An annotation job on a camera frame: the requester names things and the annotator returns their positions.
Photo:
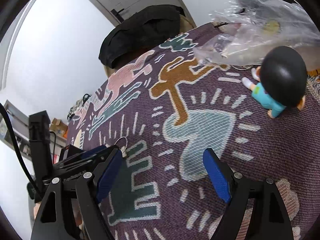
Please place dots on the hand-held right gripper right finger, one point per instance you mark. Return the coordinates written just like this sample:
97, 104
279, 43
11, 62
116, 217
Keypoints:
217, 175

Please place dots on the clear plastic bag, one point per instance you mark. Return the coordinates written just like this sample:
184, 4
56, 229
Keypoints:
262, 30

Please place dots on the black-haired toy figurine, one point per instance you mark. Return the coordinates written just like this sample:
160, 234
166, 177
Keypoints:
285, 72

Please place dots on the tan wooden chair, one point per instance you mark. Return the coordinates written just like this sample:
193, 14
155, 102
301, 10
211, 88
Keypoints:
188, 23

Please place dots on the cardboard box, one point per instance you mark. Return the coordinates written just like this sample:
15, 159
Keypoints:
58, 125

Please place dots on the grey open side door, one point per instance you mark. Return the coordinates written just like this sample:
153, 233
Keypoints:
18, 116

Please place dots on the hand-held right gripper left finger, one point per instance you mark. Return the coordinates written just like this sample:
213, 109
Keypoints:
110, 172

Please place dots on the black shoe rack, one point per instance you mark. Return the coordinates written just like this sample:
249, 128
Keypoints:
75, 107

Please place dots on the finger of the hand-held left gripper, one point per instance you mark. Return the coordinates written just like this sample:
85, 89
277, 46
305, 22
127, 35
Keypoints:
95, 150
75, 168

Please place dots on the purple printed blanket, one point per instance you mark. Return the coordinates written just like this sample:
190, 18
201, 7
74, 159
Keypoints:
200, 130

